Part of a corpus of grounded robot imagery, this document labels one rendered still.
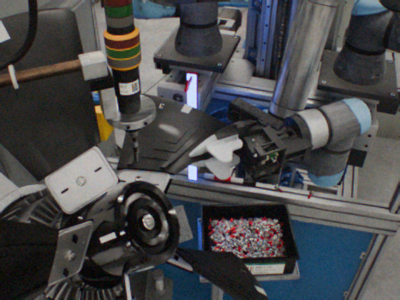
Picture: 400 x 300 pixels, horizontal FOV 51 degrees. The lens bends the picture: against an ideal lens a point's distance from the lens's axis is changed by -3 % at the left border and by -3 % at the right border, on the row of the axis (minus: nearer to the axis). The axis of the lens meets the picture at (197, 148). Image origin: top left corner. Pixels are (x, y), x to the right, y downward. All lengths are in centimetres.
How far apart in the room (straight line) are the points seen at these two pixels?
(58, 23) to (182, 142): 29
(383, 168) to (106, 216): 223
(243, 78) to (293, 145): 67
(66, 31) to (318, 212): 78
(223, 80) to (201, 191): 40
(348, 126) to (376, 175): 177
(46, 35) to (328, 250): 98
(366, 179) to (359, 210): 140
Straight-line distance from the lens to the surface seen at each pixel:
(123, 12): 51
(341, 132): 84
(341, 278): 143
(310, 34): 87
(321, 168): 91
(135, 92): 57
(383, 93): 127
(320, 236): 127
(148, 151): 75
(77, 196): 63
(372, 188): 252
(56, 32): 68
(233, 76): 142
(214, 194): 117
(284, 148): 74
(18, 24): 68
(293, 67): 89
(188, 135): 79
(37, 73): 54
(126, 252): 56
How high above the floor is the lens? 168
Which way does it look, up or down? 41 degrees down
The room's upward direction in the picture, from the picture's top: straight up
